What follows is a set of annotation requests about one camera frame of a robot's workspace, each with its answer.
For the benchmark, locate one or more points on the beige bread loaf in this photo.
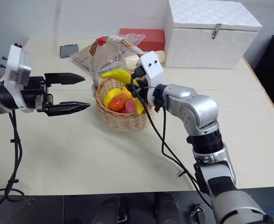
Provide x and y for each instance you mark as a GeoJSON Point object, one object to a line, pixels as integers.
{"type": "Point", "coordinates": [132, 61]}

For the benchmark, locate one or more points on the short yellow banana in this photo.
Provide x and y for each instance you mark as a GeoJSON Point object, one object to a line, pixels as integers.
{"type": "Point", "coordinates": [110, 95]}

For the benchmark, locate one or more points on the clear plastic bag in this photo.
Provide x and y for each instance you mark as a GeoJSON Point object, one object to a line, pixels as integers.
{"type": "Point", "coordinates": [104, 56]}

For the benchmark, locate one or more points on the small grey flat object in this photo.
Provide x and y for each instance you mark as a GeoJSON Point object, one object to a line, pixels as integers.
{"type": "Point", "coordinates": [68, 51]}

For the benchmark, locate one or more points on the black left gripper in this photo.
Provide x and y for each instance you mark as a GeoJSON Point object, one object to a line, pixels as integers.
{"type": "Point", "coordinates": [35, 89]}

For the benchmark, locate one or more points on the small black metal device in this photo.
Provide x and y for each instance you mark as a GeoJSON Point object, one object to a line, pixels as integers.
{"type": "Point", "coordinates": [198, 214]}

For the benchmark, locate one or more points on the pink peach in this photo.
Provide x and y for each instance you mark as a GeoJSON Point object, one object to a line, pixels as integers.
{"type": "Point", "coordinates": [131, 106]}

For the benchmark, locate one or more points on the orange red mango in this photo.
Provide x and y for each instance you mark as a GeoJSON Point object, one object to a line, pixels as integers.
{"type": "Point", "coordinates": [119, 102]}

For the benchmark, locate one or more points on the red flat box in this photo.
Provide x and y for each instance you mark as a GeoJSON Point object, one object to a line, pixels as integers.
{"type": "Point", "coordinates": [148, 37]}

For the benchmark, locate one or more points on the long yellow banana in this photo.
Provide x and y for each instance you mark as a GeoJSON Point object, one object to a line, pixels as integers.
{"type": "Point", "coordinates": [117, 74]}

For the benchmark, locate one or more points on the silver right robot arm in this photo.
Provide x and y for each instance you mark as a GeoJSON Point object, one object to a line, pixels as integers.
{"type": "Point", "coordinates": [197, 109]}

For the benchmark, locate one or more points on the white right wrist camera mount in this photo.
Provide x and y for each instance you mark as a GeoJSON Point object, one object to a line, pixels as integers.
{"type": "Point", "coordinates": [152, 67]}

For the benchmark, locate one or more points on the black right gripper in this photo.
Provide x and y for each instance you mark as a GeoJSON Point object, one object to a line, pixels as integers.
{"type": "Point", "coordinates": [140, 80]}

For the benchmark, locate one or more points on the small yellow banana piece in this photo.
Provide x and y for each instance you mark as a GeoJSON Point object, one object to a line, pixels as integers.
{"type": "Point", "coordinates": [140, 107]}

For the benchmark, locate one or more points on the dark rounded shape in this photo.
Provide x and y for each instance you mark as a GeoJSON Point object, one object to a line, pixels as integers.
{"type": "Point", "coordinates": [107, 211]}
{"type": "Point", "coordinates": [167, 208]}

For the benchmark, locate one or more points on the large white lidded box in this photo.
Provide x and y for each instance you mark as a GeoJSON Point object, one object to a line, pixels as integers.
{"type": "Point", "coordinates": [204, 42]}

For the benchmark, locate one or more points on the metal box latch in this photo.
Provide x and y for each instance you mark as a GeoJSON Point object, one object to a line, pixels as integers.
{"type": "Point", "coordinates": [216, 30]}

